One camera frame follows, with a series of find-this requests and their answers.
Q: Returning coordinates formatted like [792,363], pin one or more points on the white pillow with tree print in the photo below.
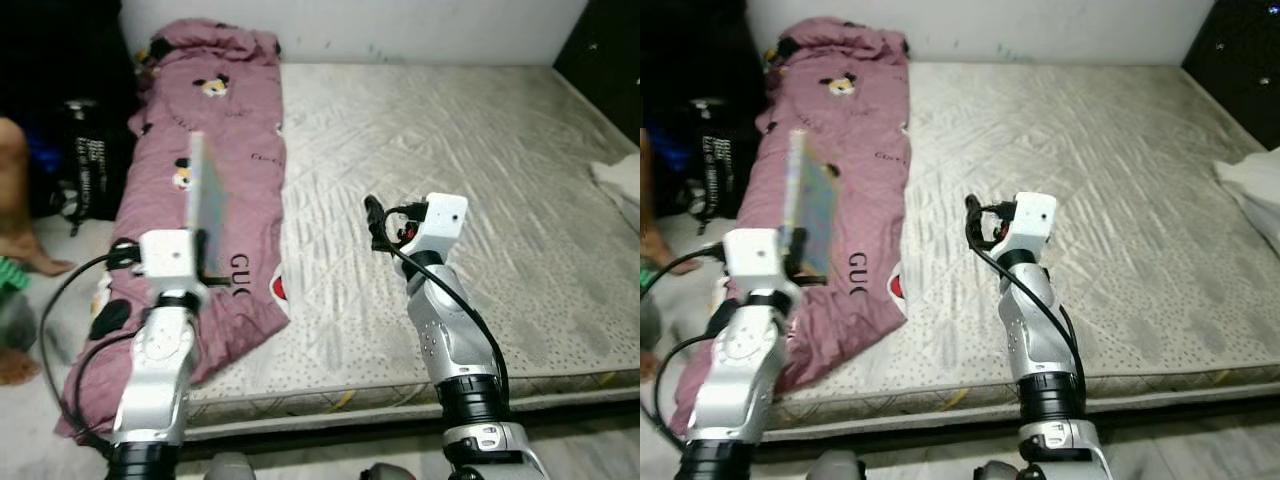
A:
[1255,195]
[620,185]

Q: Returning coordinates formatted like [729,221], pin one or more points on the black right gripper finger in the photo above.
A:
[972,216]
[373,218]

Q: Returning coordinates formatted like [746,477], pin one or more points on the white quilted mattress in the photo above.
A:
[450,150]
[1060,150]

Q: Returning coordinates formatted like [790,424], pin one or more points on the blue yellow children's book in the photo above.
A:
[208,190]
[815,190]

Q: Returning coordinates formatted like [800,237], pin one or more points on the person's bare leg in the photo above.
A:
[655,245]
[15,200]

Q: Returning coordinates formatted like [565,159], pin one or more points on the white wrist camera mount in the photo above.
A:
[755,255]
[1030,218]
[440,220]
[170,255]

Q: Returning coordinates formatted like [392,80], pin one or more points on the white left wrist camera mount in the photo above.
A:
[170,255]
[755,255]

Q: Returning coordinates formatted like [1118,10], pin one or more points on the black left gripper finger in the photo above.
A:
[799,250]
[204,252]

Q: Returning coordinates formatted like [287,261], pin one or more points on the black tufted headboard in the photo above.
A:
[610,50]
[1240,40]

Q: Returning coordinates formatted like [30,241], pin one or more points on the black bag with white print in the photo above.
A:
[715,170]
[95,170]

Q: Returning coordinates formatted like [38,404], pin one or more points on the pink cartoon print quilt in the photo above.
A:
[850,130]
[220,130]

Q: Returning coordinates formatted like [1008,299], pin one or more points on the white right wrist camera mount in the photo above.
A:
[440,220]
[1030,218]

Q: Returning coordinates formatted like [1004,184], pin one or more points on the grey right robot leg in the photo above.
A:
[388,472]
[998,471]

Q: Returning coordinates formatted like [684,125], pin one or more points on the person's bare foot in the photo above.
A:
[15,367]

